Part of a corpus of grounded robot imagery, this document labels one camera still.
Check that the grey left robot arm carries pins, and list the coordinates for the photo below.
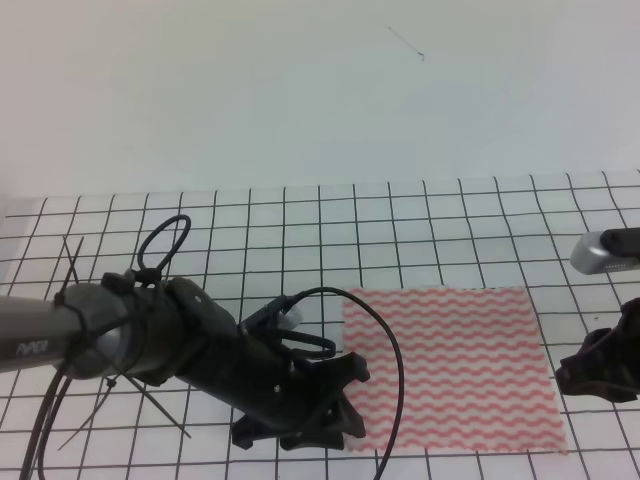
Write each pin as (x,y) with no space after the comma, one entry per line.
(81,333)

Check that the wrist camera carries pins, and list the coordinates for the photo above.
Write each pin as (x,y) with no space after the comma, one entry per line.
(612,250)
(280,317)

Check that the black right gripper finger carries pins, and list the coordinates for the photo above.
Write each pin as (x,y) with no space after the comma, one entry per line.
(579,376)

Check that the pink wavy striped towel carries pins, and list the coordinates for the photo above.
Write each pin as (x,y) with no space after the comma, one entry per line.
(475,374)

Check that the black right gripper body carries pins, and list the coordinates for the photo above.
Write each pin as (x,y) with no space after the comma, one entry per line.
(612,365)

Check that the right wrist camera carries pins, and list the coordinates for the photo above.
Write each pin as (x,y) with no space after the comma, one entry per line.
(612,250)

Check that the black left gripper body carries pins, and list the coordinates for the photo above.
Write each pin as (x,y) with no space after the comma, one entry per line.
(174,329)

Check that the white grid tablecloth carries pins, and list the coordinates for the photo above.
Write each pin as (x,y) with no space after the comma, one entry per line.
(248,246)

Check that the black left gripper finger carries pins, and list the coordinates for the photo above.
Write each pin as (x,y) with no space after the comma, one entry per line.
(326,428)
(330,377)

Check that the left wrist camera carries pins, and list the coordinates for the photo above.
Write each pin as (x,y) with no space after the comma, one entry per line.
(280,317)

